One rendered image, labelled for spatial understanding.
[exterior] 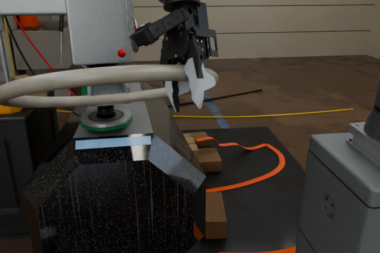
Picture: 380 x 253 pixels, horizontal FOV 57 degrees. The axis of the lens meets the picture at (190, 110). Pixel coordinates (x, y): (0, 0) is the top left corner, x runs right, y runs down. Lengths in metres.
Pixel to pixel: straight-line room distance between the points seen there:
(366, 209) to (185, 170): 0.74
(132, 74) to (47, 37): 4.03
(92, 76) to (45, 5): 1.50
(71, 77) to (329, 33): 7.25
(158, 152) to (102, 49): 0.47
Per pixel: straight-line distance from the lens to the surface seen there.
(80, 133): 1.55
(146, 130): 1.52
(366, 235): 1.22
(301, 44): 7.48
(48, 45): 4.63
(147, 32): 0.60
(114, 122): 1.47
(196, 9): 0.71
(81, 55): 1.38
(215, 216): 2.12
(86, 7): 1.36
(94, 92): 1.20
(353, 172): 1.21
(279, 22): 7.23
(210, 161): 2.74
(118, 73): 0.60
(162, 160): 1.49
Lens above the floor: 1.40
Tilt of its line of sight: 20 degrees down
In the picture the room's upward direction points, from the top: straight up
